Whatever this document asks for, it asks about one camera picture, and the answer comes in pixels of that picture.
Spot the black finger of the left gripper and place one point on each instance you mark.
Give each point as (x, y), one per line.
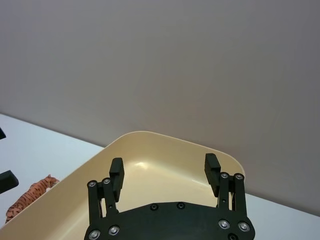
(7, 181)
(2, 133)

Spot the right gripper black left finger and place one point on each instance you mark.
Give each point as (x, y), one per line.
(116, 175)

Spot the cream plastic bin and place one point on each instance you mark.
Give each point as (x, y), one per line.
(155, 175)

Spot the orange striped tiger toy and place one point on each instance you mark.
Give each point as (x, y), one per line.
(30, 195)

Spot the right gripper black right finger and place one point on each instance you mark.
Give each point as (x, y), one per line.
(212, 172)

